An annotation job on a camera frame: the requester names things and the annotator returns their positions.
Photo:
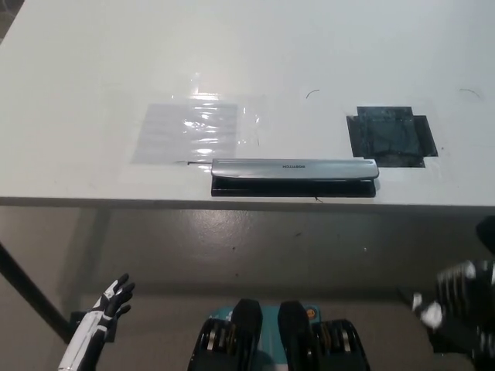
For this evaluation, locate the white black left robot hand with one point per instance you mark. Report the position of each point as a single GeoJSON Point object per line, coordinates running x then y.
{"type": "Point", "coordinates": [87, 332]}

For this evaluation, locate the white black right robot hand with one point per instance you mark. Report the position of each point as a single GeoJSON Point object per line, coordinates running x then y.
{"type": "Point", "coordinates": [464, 293]}

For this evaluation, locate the silver black paper hole puncher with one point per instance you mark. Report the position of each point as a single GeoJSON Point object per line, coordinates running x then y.
{"type": "Point", "coordinates": [294, 168]}

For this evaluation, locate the black slanted table leg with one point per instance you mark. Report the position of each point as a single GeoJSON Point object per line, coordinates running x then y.
{"type": "Point", "coordinates": [31, 288]}

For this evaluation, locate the black taped square patch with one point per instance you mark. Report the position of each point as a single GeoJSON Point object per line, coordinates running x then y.
{"type": "Point", "coordinates": [390, 135]}

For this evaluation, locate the clear plastic sleeve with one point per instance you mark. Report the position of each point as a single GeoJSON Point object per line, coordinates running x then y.
{"type": "Point", "coordinates": [162, 135]}

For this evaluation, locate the clear plastic film sheet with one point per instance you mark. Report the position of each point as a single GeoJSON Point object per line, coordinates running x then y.
{"type": "Point", "coordinates": [251, 116]}

